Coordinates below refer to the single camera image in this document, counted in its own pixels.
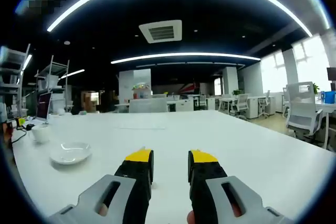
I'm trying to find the white mesh office chair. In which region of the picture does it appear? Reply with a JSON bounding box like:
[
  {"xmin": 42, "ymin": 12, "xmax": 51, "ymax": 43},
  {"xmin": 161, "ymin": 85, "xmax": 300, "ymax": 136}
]
[{"xmin": 285, "ymin": 81, "xmax": 324, "ymax": 143}]

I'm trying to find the white saucer coffee tray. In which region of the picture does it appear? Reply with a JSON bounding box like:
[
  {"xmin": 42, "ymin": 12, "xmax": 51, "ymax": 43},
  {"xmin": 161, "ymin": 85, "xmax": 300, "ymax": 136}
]
[{"xmin": 49, "ymin": 142, "xmax": 92, "ymax": 166}]

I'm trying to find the white coffee cup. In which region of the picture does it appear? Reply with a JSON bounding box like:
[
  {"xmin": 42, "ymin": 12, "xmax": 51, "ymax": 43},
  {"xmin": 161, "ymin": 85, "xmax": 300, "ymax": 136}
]
[{"xmin": 31, "ymin": 124, "xmax": 50, "ymax": 145}]

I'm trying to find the colourful display shelf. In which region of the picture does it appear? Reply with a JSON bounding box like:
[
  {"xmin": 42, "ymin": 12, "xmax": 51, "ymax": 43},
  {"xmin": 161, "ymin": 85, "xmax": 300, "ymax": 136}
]
[{"xmin": 132, "ymin": 83, "xmax": 152, "ymax": 101}]

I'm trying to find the straight ceiling light strip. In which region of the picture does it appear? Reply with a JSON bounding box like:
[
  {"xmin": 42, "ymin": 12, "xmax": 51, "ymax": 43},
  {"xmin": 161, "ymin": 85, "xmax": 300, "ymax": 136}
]
[{"xmin": 110, "ymin": 52, "xmax": 261, "ymax": 65}]

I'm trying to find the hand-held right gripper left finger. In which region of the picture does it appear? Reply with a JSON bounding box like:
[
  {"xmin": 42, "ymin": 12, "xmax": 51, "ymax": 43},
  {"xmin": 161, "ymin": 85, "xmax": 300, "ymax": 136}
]
[{"xmin": 48, "ymin": 148, "xmax": 155, "ymax": 224}]

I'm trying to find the red white blue wall art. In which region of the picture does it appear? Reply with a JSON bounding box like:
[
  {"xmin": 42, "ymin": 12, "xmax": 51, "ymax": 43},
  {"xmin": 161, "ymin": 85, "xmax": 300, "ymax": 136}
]
[{"xmin": 181, "ymin": 82, "xmax": 200, "ymax": 95}]

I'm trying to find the white tabletop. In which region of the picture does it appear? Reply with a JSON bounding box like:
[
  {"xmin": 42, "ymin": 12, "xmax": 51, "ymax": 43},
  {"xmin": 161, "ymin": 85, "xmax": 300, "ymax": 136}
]
[{"xmin": 10, "ymin": 110, "xmax": 336, "ymax": 224}]

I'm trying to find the white metal shelf rack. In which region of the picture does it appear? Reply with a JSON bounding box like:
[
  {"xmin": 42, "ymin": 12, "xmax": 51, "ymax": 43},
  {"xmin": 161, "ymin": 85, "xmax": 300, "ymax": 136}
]
[
  {"xmin": 35, "ymin": 55, "xmax": 70, "ymax": 114},
  {"xmin": 0, "ymin": 43, "xmax": 32, "ymax": 120}
]

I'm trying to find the ceiling air conditioner vent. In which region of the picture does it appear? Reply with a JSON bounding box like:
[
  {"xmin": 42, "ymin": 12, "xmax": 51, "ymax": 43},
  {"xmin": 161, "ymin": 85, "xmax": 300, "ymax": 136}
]
[{"xmin": 138, "ymin": 19, "xmax": 183, "ymax": 44}]

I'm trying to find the black monitor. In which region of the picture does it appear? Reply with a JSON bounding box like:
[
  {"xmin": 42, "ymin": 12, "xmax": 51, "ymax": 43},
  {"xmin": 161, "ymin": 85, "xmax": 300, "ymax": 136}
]
[{"xmin": 327, "ymin": 67, "xmax": 336, "ymax": 91}]

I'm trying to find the dark round object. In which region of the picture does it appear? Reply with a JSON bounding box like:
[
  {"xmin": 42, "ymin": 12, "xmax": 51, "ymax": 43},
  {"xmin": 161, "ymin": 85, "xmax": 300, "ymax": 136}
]
[{"xmin": 72, "ymin": 98, "xmax": 82, "ymax": 116}]

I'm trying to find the black cable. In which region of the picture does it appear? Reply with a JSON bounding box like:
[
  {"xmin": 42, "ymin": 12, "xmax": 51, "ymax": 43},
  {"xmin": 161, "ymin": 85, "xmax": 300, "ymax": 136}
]
[{"xmin": 10, "ymin": 128, "xmax": 28, "ymax": 144}]

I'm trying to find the blue container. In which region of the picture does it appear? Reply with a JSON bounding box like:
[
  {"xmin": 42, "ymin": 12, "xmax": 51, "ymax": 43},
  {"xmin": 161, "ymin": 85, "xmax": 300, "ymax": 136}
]
[{"xmin": 320, "ymin": 91, "xmax": 336, "ymax": 103}]

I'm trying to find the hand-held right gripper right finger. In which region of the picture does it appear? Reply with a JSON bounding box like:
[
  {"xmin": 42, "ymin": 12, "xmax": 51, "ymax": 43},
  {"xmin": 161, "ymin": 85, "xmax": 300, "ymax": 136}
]
[{"xmin": 187, "ymin": 149, "xmax": 295, "ymax": 224}]

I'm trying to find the silver laptop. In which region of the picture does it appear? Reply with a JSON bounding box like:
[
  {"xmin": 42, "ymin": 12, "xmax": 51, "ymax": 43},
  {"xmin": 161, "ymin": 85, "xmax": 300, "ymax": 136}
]
[{"xmin": 36, "ymin": 91, "xmax": 53, "ymax": 123}]

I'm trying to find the short ceiling light strip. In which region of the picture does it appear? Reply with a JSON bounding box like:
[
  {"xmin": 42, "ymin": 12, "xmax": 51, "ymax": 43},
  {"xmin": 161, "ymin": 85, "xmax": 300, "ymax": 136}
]
[{"xmin": 60, "ymin": 69, "xmax": 85, "ymax": 79}]

